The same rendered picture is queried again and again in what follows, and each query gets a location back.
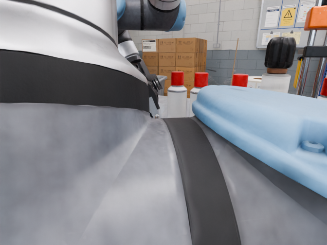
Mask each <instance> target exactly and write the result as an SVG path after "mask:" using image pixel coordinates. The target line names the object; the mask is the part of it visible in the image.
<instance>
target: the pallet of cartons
mask: <svg viewBox="0 0 327 245"><path fill-rule="evenodd" d="M142 53H143V56H142V59H143V61H144V63H145V65H146V67H147V69H148V71H149V73H150V74H156V75H159V76H167V79H166V80H165V83H164V96H167V89H168V88H169V87H170V86H171V72H173V71H183V72H184V85H183V86H184V87H185V88H186V89H187V98H190V90H191V89H193V88H194V81H195V73H196V72H205V69H206V54H207V40H205V39H201V38H196V37H189V38H162V39H142Z"/></svg>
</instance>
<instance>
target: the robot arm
mask: <svg viewBox="0 0 327 245"><path fill-rule="evenodd" d="M185 18H186V3H185V0H0V245H327V101H326V100H321V99H316V98H311V97H305V96H300V95H294V94H288V93H283V92H277V91H270V90H263V89H257V88H249V87H238V86H227V85H220V86H217V85H210V86H205V87H203V88H201V89H200V90H199V92H198V94H197V99H196V100H195V101H194V102H193V103H192V112H193V113H194V114H195V115H194V116H193V117H182V118H162V113H163V112H164V106H163V104H161V103H159V97H158V90H157V88H158V89H159V90H160V89H163V88H162V86H161V84H160V82H159V80H158V78H157V76H156V74H150V73H149V71H148V69H147V67H146V65H145V63H144V61H143V59H141V58H140V56H139V52H138V50H137V48H136V46H135V44H134V42H133V41H132V39H131V37H130V35H129V33H128V30H135V31H165V32H170V31H180V30H181V29H182V28H183V27H184V24H185ZM155 78H156V79H157V81H158V83H159V85H160V86H158V84H157V82H156V80H155ZM153 80H154V81H155V83H156V85H155V84H154V82H153ZM156 114H159V115H160V118H159V119H153V118H155V115H156Z"/></svg>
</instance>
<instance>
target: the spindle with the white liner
mask: <svg viewBox="0 0 327 245"><path fill-rule="evenodd" d="M295 49H296V40H295V38H294V37H289V36H280V37H274V38H272V39H271V40H270V41H269V42H268V44H267V49H266V55H265V62H264V65H265V67H268V68H267V73H264V74H262V80H261V85H260V89H263V90H270V91H277V92H283V93H288V89H289V84H290V79H291V75H290V74H286V73H287V70H288V69H287V68H290V67H291V66H292V64H293V59H294V54H295Z"/></svg>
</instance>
